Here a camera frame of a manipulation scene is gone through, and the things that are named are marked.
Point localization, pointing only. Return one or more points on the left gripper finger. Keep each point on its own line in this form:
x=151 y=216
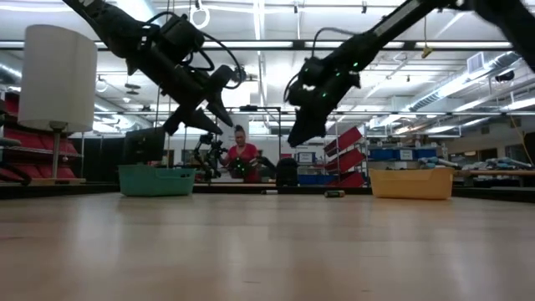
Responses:
x=192 y=117
x=223 y=83

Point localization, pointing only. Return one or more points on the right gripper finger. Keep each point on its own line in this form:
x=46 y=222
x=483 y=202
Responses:
x=309 y=125

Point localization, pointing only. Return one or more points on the black copper battery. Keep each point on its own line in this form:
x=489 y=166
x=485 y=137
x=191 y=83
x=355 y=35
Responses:
x=334 y=193

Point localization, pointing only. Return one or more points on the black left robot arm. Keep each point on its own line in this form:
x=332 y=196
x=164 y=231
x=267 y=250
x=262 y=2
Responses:
x=108 y=25

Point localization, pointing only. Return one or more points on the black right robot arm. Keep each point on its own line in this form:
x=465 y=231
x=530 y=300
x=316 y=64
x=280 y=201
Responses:
x=418 y=16

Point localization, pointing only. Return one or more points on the background black robot arm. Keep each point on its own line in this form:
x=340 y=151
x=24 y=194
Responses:
x=211 y=150

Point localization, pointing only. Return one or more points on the red tilted bin rack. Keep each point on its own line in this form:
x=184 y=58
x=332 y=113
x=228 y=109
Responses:
x=344 y=159

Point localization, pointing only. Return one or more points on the black rounded object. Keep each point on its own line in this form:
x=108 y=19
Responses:
x=286 y=173

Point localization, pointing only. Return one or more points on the blue storage bin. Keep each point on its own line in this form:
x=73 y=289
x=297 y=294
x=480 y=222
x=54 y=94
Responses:
x=313 y=180

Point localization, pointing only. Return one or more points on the black computer monitor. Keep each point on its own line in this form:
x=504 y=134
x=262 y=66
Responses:
x=144 y=146

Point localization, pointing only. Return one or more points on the person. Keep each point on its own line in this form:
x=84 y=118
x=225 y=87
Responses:
x=242 y=154

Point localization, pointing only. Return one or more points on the teal plastic bin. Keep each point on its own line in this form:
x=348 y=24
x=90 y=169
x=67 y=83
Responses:
x=156 y=180

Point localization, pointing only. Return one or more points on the blue bin row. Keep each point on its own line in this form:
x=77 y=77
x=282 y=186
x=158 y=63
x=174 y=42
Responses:
x=401 y=154

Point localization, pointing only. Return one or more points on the yellow hanging hook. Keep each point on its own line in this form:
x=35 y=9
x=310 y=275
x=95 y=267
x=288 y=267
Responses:
x=426 y=52

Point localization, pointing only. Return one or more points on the yellow plastic bin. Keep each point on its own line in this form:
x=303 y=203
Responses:
x=411 y=184

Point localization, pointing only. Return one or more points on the white shade table lamp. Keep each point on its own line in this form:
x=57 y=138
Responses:
x=58 y=75

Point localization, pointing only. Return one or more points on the red bin shelf rack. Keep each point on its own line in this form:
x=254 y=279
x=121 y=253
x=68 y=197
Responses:
x=29 y=140

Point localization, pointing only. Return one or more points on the wooden workbench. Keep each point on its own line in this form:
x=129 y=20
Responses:
x=493 y=172

